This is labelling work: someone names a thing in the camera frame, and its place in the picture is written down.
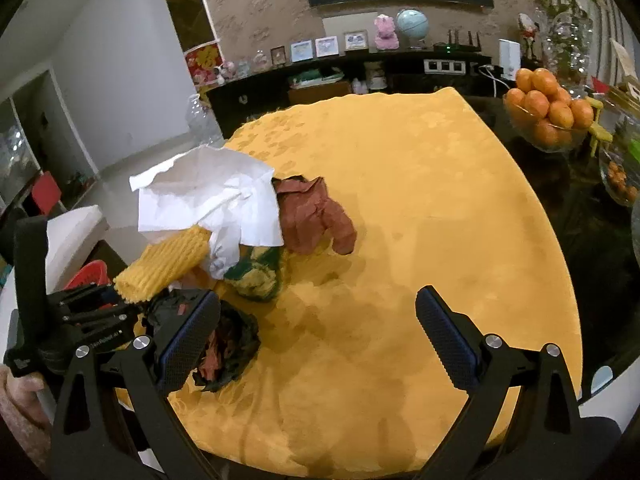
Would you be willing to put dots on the red white figurine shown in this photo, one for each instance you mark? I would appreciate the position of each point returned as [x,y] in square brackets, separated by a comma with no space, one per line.
[527,25]

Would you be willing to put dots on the person's left forearm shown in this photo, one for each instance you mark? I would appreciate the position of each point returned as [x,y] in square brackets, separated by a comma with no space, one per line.
[20,390]

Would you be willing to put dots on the yellow tablecloth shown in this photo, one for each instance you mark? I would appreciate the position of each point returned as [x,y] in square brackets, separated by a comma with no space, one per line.
[400,260]

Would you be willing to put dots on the small yellow toy chair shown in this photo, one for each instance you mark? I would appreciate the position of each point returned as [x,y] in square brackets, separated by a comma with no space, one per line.
[597,132]

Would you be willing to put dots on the brown paper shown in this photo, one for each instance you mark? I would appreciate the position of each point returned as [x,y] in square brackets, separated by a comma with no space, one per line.
[310,215]

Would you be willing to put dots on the yellow foam fruit net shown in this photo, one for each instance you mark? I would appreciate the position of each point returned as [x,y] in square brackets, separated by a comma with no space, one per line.
[160,265]

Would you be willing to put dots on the pale blue globe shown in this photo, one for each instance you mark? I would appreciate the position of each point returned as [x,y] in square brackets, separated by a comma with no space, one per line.
[412,22]

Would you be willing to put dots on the black plastic bag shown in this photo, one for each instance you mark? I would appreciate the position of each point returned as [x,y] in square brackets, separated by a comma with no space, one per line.
[240,340]

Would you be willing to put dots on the small dark photo frame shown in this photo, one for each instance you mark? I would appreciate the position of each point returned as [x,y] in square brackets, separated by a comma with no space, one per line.
[279,55]

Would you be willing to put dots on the green packet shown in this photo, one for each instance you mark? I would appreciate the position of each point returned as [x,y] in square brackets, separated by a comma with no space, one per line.
[315,78]

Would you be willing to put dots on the large clear water bottle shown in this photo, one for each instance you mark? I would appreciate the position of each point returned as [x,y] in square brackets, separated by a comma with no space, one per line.
[202,120]

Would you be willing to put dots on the white photo frame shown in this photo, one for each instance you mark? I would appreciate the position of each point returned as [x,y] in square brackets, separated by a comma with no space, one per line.
[326,46]
[301,51]

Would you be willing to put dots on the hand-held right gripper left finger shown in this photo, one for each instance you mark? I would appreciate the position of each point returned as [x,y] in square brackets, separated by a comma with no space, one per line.
[185,340]

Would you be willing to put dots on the white power strip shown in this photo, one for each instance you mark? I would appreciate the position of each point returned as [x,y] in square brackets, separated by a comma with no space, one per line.
[445,66]

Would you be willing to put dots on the white box appliance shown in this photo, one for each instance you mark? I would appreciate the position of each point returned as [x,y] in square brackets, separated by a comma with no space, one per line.
[510,57]

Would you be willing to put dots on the black router with antennas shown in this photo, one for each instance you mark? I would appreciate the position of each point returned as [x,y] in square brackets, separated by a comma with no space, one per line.
[455,49]

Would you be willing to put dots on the black television cabinet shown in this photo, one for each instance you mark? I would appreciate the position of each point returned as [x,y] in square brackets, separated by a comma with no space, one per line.
[240,110]

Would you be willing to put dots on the pile of oranges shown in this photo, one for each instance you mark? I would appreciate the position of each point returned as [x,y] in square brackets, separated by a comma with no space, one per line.
[545,95]

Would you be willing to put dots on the clear glass vase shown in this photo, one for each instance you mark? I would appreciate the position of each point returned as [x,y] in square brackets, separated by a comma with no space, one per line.
[565,55]

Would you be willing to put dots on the white wall panel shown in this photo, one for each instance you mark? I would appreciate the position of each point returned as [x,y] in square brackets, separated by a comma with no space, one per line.
[350,21]

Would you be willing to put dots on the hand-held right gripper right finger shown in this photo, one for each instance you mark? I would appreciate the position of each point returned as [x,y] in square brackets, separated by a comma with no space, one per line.
[445,340]

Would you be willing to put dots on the clear glass jar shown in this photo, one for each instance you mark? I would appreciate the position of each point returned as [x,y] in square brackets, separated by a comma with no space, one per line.
[260,61]

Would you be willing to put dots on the red plastic mesh basket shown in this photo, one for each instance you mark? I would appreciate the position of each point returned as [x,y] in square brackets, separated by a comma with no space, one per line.
[92,274]

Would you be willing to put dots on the pink plush toy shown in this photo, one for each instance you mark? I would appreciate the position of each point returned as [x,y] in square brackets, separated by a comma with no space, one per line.
[385,32]

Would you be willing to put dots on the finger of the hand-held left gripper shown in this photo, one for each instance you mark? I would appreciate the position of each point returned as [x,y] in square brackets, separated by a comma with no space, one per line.
[85,294]
[95,316]

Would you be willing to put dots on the wooden photo frame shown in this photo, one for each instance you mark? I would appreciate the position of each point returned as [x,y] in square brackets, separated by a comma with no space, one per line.
[355,40]

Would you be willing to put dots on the red chair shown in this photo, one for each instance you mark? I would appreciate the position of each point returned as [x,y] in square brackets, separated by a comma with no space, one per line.
[47,190]

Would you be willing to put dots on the white card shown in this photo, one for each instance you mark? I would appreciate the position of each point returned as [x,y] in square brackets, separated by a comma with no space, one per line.
[625,60]

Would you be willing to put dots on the white paper sheet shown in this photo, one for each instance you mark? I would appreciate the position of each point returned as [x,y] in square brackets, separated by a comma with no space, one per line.
[200,195]

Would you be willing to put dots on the green yellow snack wrapper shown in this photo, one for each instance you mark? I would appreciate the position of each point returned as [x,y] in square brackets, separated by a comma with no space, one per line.
[257,275]

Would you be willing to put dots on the glass bowl of small fruit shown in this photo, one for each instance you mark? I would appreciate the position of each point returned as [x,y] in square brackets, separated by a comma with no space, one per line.
[617,180]

